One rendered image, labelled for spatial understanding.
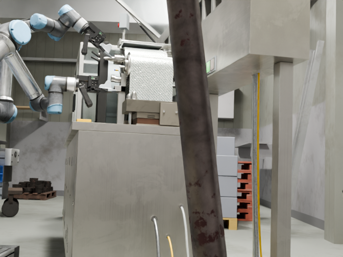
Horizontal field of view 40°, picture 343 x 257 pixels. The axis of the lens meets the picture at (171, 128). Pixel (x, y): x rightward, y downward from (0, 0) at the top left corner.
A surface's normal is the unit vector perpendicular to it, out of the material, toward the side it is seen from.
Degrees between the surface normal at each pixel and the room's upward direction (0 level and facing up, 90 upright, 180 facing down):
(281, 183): 90
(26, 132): 90
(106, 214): 90
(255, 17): 90
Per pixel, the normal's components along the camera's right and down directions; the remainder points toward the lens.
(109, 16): 0.00, -0.08
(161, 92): 0.24, -0.07
